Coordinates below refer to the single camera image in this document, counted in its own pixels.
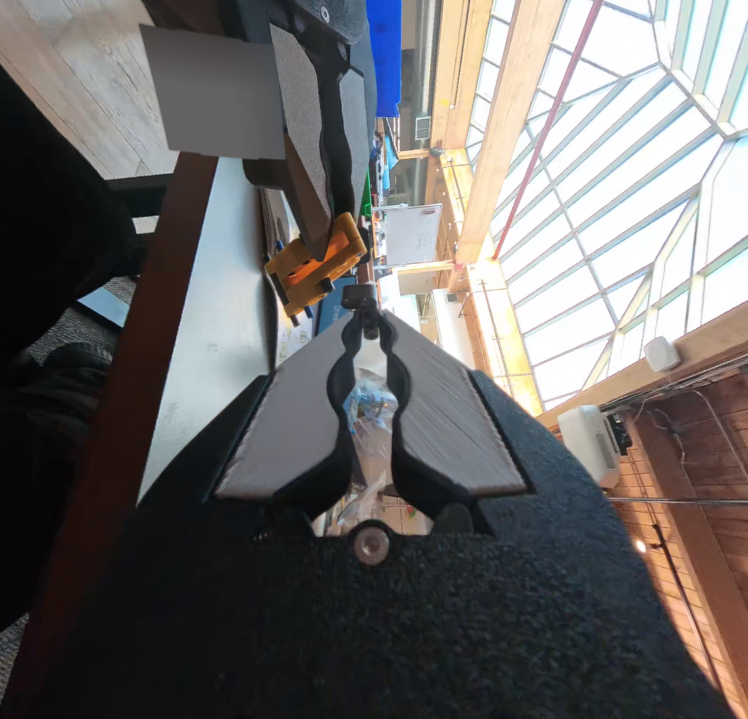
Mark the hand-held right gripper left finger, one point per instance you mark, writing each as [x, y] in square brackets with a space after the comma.
[292, 432]

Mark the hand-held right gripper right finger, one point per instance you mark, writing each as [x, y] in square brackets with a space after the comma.
[456, 432]

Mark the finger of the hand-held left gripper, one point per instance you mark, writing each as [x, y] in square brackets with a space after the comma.
[353, 135]
[304, 146]

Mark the yellow beam assembly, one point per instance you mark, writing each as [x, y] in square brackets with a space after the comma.
[304, 263]

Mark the light grey angled beam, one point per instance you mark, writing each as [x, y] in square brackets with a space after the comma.
[359, 295]

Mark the grey desk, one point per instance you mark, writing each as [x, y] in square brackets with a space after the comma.
[234, 321]

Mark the blue plastic bin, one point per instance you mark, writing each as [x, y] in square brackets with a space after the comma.
[383, 41]

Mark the white whiteboard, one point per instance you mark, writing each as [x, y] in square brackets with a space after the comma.
[412, 234]

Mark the red ceiling pipe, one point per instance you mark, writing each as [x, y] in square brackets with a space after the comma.
[555, 99]

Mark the person's black trousers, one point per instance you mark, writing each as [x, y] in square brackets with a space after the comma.
[47, 234]

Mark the white wall mounted box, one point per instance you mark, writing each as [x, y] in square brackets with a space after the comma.
[587, 444]

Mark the small white wall device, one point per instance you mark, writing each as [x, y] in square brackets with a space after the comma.
[661, 354]

